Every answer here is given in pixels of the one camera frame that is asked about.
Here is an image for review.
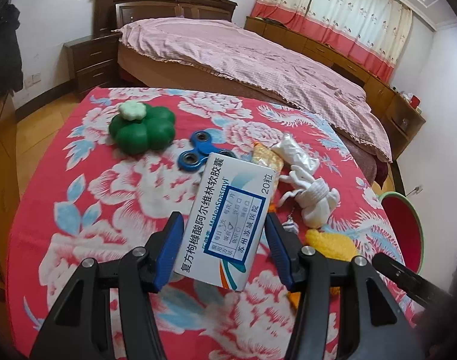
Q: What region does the red floral table cloth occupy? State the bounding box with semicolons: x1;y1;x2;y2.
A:
7;88;402;359

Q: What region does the knotted white sock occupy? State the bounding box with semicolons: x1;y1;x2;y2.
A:
276;165;340;229

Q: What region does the black hanging jacket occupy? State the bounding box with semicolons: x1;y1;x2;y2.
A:
0;3;23;98

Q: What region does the white blue medicine box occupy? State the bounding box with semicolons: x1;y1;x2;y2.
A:
174;153;276;292

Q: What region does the yellow orange knitted item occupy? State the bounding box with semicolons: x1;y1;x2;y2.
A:
286;227;360;310

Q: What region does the red cup on shelf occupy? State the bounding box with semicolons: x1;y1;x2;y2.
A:
410;95;420;110

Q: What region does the yellow snack packet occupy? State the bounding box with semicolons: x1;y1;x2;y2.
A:
251;142;284;191

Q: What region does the blue fidget spinner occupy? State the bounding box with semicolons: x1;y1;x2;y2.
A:
177;130;236;172

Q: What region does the dark wooden nightstand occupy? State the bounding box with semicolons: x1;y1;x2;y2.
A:
63;32;120;99

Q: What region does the white plastic tissue pack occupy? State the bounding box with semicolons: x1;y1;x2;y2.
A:
271;133;320;176

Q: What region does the green clover-shaped toy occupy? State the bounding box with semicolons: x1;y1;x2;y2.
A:
108;100;176;156

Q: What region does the red bin with green rim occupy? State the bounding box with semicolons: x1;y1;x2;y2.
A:
378;191;425;273

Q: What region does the pink checked bedspread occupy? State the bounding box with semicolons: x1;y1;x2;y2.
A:
119;17;392;163

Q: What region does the white and red curtain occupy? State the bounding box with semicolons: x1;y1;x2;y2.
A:
251;0;413;82

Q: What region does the dark wooden headboard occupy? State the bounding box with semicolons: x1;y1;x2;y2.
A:
92;0;237;35

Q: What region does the wall socket with cable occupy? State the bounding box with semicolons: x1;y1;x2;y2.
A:
406;184;423;197

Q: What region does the wooden corner shelf unit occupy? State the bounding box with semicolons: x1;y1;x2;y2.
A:
381;94;426;160

